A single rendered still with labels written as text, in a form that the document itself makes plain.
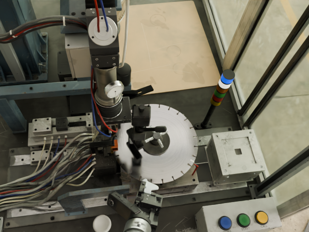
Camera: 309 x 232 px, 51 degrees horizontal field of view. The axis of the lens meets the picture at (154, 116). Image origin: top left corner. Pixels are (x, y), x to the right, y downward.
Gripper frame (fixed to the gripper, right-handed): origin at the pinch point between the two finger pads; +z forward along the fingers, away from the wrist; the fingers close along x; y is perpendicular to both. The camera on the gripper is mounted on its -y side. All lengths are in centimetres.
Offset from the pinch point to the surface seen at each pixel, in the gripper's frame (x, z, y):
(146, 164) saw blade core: 0.2, 9.9, -0.6
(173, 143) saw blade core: 6.6, 18.8, 7.4
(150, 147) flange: 4.8, 14.6, -0.9
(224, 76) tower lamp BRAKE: 35.6, 23.7, 18.4
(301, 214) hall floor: -60, 86, 105
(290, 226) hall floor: -66, 79, 98
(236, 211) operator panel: -7.5, 7.1, 35.7
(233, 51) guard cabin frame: 36, 65, 25
